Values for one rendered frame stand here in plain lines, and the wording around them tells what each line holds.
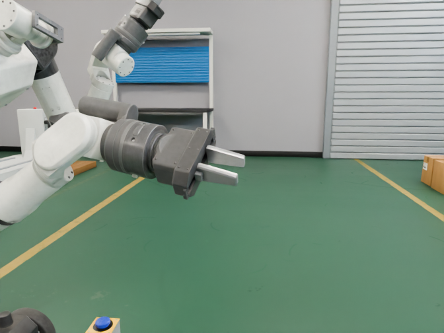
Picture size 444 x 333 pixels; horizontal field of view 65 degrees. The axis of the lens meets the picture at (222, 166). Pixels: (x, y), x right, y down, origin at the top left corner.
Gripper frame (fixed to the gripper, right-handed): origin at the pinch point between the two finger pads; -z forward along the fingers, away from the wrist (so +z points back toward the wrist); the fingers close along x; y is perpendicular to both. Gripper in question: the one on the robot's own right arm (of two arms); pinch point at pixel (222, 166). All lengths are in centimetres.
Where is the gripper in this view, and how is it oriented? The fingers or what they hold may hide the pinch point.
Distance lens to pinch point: 52.7
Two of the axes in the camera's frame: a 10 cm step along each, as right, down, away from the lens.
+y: 0.7, 6.5, 7.6
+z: -9.4, -2.0, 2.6
